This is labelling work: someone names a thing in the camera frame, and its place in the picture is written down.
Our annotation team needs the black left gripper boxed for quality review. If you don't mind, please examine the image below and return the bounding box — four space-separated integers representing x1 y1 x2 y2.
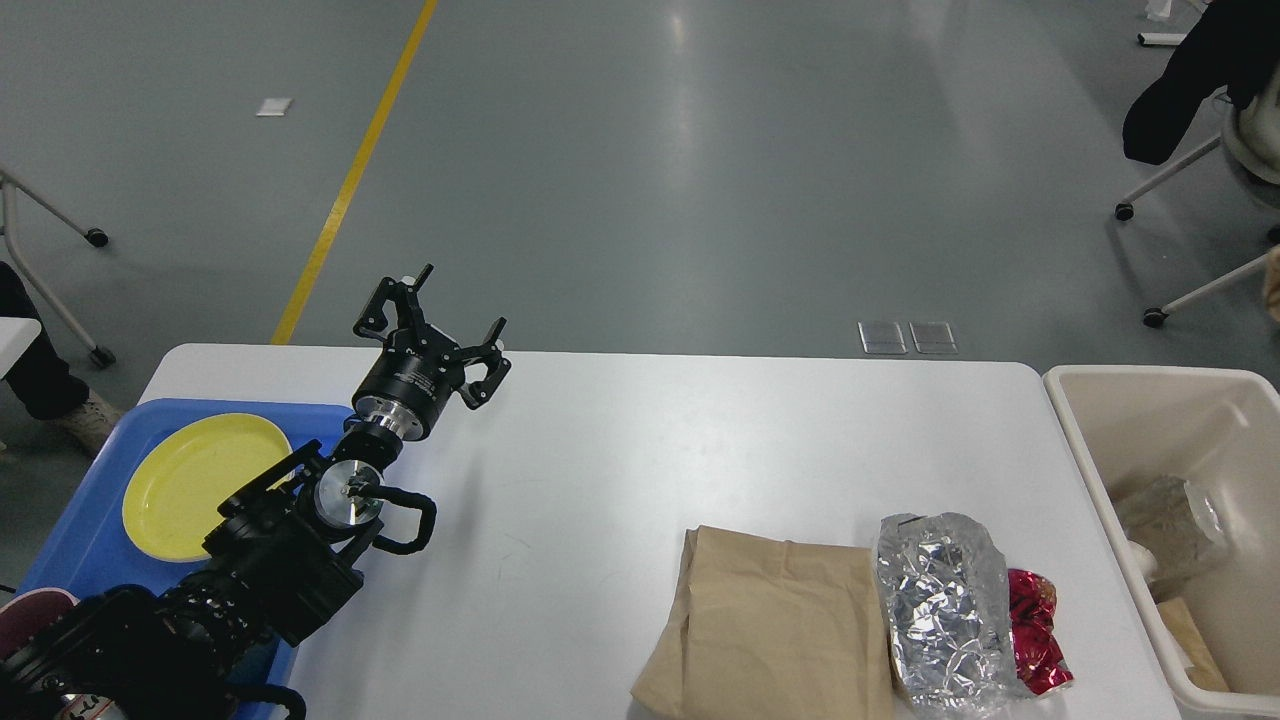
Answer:
352 263 511 441

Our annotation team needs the yellow plate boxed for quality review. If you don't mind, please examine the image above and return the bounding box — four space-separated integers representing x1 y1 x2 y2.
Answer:
122 413 291 562

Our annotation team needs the dark teal mug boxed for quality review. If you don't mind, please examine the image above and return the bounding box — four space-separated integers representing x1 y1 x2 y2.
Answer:
227 635 280 685

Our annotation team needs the silver foil bag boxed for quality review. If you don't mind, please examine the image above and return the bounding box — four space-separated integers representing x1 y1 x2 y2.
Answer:
873 512 1021 719

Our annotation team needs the red snack wrapper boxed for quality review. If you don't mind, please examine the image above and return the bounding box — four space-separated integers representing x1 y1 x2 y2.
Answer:
1007 568 1074 697

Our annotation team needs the white paper cup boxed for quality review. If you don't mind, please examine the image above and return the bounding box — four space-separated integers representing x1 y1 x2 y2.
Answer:
1126 539 1160 585

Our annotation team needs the brown paper ball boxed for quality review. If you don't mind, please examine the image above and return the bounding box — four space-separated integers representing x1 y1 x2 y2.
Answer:
1262 246 1280 323

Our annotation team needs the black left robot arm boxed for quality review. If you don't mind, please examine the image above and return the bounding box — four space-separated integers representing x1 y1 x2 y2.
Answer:
3 265 511 719

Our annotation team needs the white rolling rack leg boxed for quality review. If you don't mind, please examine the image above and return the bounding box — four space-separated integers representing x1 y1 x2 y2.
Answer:
1 167 116 369

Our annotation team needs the person's foot in shoe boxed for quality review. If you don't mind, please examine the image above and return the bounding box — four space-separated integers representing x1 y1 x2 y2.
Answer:
0 263 122 456

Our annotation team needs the brown paper bag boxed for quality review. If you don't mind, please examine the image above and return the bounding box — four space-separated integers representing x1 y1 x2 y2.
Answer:
631 527 895 719

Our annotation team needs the left floor outlet cover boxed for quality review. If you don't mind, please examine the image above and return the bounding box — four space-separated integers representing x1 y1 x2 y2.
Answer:
858 322 908 355

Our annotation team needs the floor outlet cover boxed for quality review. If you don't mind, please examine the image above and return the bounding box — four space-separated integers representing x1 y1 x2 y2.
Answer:
909 322 959 355
858 322 908 355

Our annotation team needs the right floor outlet cover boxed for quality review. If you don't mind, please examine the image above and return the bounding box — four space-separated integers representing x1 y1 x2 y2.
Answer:
909 322 959 355

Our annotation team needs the pink mug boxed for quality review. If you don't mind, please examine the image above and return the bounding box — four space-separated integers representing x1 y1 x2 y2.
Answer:
1 587 79 661

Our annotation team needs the clear plastic bag in bin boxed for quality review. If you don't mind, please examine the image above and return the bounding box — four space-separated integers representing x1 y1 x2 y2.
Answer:
1114 475 1233 594

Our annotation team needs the white plastic bin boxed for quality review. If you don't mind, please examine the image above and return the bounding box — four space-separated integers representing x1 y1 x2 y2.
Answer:
1044 366 1279 719

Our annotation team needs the brown cardboard piece in bin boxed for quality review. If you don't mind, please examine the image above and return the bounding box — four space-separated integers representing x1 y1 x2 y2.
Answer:
1157 598 1231 692

